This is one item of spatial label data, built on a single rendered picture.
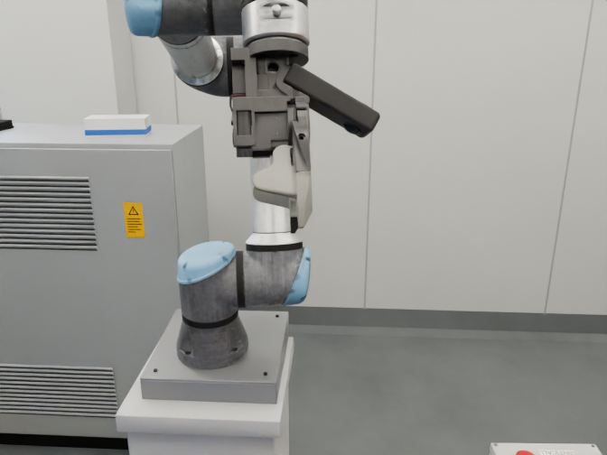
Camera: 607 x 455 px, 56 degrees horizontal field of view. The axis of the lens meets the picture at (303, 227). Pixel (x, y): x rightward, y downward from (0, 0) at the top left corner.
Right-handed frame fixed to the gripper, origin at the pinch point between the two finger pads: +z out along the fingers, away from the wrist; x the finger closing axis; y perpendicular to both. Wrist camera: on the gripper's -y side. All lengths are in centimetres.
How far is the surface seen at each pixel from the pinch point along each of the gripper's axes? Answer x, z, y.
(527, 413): -222, 90, -130
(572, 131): -246, -60, -178
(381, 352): -282, 66, -68
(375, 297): -301, 33, -70
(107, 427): -205, 78, 76
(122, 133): -170, -49, 57
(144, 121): -168, -53, 48
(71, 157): -159, -38, 74
